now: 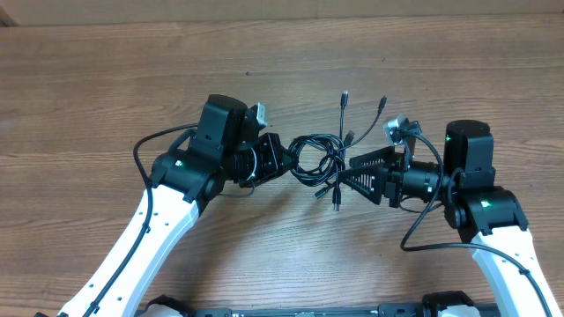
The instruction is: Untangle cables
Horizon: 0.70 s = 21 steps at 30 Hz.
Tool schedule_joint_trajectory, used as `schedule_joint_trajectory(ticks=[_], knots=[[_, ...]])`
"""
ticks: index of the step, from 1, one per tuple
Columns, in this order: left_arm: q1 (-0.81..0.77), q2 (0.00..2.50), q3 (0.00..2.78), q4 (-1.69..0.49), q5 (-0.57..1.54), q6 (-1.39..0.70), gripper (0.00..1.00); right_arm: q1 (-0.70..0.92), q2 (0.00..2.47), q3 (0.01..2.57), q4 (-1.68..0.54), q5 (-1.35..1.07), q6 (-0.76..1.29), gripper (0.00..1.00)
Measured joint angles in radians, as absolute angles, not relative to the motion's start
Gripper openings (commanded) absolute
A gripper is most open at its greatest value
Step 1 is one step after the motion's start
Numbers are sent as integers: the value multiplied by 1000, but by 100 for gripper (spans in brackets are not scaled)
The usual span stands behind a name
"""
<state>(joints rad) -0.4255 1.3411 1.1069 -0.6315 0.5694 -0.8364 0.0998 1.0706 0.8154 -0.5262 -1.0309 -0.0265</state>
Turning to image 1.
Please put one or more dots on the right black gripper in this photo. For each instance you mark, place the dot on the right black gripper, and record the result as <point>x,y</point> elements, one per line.
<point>381,175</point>

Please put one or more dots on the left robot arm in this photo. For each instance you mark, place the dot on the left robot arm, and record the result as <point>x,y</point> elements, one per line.
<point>228,143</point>

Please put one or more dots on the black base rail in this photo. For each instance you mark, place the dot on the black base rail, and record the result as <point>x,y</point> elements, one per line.
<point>445,303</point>

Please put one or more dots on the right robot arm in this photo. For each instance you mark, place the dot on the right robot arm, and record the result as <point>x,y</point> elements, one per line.
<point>489,219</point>

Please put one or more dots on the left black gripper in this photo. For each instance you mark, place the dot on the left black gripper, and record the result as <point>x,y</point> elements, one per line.
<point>274,165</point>

